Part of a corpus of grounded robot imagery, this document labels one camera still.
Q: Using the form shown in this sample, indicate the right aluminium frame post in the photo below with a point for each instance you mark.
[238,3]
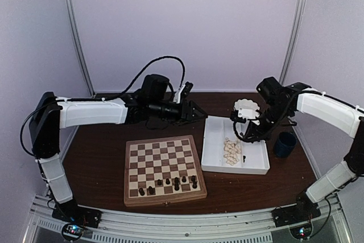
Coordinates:
[297,20]

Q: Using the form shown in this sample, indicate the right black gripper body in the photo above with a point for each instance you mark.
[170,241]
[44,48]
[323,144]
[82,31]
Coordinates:
[258,131]

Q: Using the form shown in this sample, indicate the front aluminium rail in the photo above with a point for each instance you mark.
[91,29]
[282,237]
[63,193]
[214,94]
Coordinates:
[249,226]

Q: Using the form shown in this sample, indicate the left aluminium frame post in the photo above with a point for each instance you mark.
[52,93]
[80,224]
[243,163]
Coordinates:
[78,46]

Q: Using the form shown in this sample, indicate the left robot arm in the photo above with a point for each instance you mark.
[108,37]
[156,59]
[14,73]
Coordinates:
[55,113]

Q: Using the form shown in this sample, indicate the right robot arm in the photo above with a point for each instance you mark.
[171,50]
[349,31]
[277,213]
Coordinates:
[337,125]

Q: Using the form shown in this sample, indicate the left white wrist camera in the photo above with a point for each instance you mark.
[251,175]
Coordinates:
[182,92]

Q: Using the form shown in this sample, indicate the white divided plastic tray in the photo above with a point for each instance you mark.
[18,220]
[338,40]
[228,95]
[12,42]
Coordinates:
[216,130]

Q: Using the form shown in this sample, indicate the aluminium frame post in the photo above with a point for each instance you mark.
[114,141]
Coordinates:
[297,20]
[78,46]

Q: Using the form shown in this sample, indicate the dark blue cup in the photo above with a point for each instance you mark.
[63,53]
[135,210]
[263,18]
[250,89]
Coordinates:
[284,145]

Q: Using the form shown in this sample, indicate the white scalloped ceramic bowl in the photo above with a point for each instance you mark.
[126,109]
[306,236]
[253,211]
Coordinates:
[246,104]

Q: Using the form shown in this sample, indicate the dark knight piece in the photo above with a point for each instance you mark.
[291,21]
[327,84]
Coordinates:
[151,190]

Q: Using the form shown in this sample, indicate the pile of white chess pieces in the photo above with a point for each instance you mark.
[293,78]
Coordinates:
[232,151]

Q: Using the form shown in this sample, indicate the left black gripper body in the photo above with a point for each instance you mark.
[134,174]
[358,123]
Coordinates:
[185,116]

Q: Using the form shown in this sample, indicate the wooden chess board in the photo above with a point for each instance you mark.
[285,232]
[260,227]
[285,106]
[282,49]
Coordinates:
[148,160]

